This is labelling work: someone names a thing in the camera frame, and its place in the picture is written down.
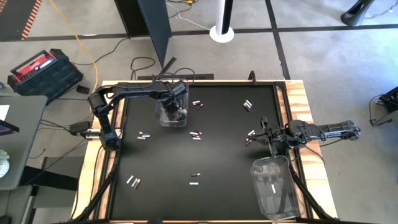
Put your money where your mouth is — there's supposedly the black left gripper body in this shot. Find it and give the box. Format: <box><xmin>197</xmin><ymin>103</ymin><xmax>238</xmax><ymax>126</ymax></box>
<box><xmin>160</xmin><ymin>81</ymin><xmax>190</xmax><ymax>110</ymax></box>

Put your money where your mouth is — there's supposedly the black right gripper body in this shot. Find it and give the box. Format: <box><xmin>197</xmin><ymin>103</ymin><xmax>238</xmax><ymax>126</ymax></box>
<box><xmin>260</xmin><ymin>116</ymin><xmax>290</xmax><ymax>158</ymax></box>

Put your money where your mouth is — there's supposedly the clear plastic bin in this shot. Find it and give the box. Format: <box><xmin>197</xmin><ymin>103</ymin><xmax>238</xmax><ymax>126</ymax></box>
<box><xmin>154</xmin><ymin>78</ymin><xmax>190</xmax><ymax>128</ymax></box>
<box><xmin>250</xmin><ymin>155</ymin><xmax>302</xmax><ymax>221</ymax></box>

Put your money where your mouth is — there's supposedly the black partition foot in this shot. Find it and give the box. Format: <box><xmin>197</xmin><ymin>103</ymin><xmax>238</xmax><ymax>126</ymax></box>
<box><xmin>137</xmin><ymin>57</ymin><xmax>215</xmax><ymax>81</ymax></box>

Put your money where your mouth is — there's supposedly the black partition panel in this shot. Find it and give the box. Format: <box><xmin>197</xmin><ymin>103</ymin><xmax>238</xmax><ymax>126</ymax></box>
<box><xmin>114</xmin><ymin>0</ymin><xmax>173</xmax><ymax>68</ymax></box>

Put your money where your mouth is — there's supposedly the white pole round base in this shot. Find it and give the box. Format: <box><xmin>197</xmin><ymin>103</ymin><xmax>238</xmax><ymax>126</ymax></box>
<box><xmin>209</xmin><ymin>0</ymin><xmax>235</xmax><ymax>44</ymax></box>

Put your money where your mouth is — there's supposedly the black table mat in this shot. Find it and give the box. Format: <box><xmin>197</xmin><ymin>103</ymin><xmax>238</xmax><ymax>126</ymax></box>
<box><xmin>110</xmin><ymin>83</ymin><xmax>296</xmax><ymax>221</ymax></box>

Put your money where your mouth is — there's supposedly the black power brick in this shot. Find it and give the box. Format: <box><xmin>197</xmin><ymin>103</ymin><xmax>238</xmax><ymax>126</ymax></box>
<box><xmin>68</xmin><ymin>120</ymin><xmax>91</xmax><ymax>134</ymax></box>

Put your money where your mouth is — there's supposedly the black device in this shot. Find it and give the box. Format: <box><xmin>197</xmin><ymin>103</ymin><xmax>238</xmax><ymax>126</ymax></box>
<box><xmin>378</xmin><ymin>86</ymin><xmax>398</xmax><ymax>113</ymax></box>

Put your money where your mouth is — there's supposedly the red black toolbox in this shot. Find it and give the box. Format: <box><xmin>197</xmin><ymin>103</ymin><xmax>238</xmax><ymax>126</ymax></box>
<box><xmin>7</xmin><ymin>48</ymin><xmax>84</xmax><ymax>101</ymax></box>

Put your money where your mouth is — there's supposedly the black side table base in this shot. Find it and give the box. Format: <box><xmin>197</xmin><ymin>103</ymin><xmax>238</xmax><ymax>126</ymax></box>
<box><xmin>19</xmin><ymin>155</ymin><xmax>79</xmax><ymax>192</ymax></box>

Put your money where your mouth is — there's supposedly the black curved stand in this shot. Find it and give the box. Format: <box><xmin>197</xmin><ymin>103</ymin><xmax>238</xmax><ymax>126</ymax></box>
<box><xmin>340</xmin><ymin>0</ymin><xmax>377</xmax><ymax>27</ymax></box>

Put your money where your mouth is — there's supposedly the grey side table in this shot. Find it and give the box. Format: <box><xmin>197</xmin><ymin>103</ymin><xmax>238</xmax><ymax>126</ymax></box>
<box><xmin>0</xmin><ymin>95</ymin><xmax>49</xmax><ymax>191</ymax></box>

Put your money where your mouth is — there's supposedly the dark tablet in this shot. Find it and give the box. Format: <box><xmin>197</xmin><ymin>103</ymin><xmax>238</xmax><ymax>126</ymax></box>
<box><xmin>0</xmin><ymin>119</ymin><xmax>21</xmax><ymax>136</ymax></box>

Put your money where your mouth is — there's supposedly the black orange striped mat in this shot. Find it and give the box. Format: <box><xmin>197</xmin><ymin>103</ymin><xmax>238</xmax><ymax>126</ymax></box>
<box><xmin>0</xmin><ymin>0</ymin><xmax>44</xmax><ymax>41</ymax></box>

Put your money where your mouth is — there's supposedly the patterned white green plate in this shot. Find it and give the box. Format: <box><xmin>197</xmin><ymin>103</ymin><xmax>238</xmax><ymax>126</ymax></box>
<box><xmin>0</xmin><ymin>149</ymin><xmax>11</xmax><ymax>179</ymax></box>

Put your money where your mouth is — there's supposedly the looped black floor cable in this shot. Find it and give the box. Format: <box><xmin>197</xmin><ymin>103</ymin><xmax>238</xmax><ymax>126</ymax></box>
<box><xmin>129</xmin><ymin>56</ymin><xmax>156</xmax><ymax>81</ymax></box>

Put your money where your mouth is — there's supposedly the white floor cable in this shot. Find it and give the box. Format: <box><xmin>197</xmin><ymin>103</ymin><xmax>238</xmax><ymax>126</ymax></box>
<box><xmin>166</xmin><ymin>1</ymin><xmax>212</xmax><ymax>31</ymax></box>

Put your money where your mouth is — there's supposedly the long black floor cable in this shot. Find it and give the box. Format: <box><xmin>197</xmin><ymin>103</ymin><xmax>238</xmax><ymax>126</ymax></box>
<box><xmin>70</xmin><ymin>37</ymin><xmax>129</xmax><ymax>67</ymax></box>

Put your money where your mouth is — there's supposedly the yellow floor cable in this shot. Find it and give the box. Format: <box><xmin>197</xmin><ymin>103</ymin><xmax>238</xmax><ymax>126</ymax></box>
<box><xmin>49</xmin><ymin>0</ymin><xmax>100</xmax><ymax>94</ymax></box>

